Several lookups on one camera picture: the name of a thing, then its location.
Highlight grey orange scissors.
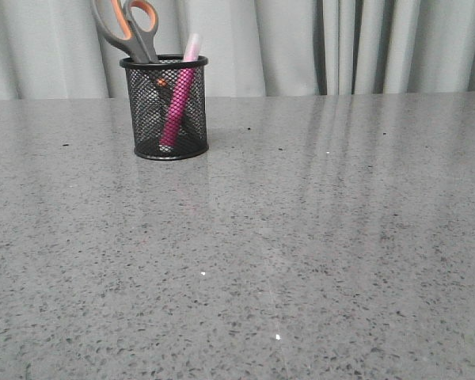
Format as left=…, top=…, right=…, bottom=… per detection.
left=90, top=0, right=160, bottom=64

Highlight pink highlighter pen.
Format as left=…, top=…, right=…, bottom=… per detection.
left=159, top=33, right=202, bottom=153

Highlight grey curtain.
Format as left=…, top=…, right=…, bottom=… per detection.
left=0, top=1, right=475, bottom=100

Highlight black mesh pen holder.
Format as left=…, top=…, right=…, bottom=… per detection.
left=120, top=55, right=208, bottom=161

